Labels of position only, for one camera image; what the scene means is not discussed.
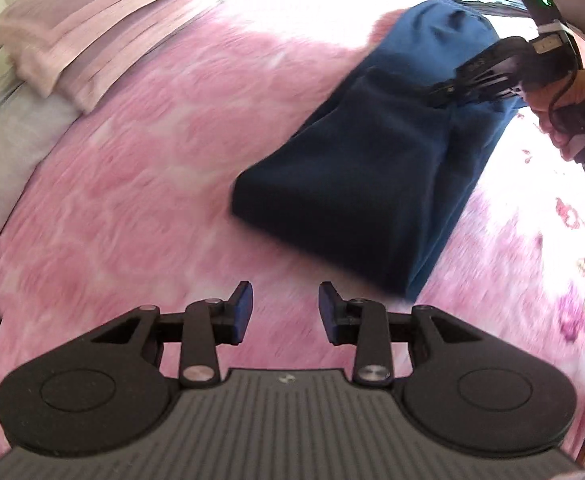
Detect navy blue sweatpants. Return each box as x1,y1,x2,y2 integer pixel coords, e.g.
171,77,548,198
230,0,521,300

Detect person's right hand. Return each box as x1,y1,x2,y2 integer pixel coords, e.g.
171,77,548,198
525,70,585,160

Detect pink floral bed blanket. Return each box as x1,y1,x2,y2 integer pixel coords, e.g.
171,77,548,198
0,0,585,456

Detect grey pillow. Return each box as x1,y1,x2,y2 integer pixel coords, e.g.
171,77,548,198
0,72,79,234

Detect folded light pink quilt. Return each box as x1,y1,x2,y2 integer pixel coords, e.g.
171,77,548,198
0,0,222,113

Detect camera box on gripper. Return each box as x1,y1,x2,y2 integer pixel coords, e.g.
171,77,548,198
521,0,564,26

